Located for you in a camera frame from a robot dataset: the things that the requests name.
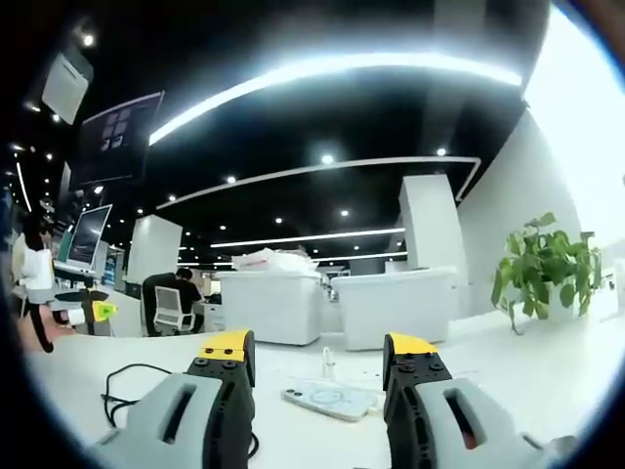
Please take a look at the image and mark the white mesh office chair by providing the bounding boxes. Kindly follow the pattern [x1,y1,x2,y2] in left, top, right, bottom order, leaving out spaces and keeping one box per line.
[152,285,197,336]

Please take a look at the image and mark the long ceiling light strip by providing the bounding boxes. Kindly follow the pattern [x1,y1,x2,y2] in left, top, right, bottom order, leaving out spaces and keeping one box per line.
[147,50,524,147]

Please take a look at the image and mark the smartphone in clear case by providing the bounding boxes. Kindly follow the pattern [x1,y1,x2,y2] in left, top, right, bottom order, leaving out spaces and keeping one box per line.
[280,380,380,424]

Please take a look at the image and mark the white plant pot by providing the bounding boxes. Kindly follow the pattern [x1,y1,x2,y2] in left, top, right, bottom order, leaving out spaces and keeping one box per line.
[545,280,595,324]

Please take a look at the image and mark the white plastic storage box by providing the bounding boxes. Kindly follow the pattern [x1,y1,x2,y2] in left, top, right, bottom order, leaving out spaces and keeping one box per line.
[331,266,461,353]
[214,270,324,346]

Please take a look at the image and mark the dark hanging display screen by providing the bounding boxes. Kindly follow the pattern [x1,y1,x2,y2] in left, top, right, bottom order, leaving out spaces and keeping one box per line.
[67,90,166,192]

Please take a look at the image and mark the white desktop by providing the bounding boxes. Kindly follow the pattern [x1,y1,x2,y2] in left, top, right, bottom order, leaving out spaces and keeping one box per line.
[23,312,625,469]

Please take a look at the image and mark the white ceiling air unit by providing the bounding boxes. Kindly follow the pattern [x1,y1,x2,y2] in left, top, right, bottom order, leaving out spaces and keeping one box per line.
[40,50,95,126]

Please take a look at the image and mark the white framed monitor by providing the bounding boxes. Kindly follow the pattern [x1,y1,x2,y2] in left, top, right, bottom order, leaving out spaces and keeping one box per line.
[64,203,114,275]

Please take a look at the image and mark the stack of white papers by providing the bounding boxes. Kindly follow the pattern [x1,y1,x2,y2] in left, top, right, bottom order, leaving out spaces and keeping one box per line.
[230,247,319,273]

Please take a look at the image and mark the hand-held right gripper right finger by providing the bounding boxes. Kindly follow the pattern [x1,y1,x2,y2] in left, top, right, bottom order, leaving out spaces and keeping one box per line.
[382,332,554,469]

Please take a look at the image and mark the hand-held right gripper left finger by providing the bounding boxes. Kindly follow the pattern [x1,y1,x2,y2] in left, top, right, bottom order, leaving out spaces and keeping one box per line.
[90,328,258,469]

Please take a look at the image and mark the black data cable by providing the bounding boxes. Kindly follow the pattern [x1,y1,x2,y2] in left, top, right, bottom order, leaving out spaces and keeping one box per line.
[100,362,261,461]

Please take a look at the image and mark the green potted plant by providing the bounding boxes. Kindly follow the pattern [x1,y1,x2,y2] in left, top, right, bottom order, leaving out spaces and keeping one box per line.
[489,211,604,336]

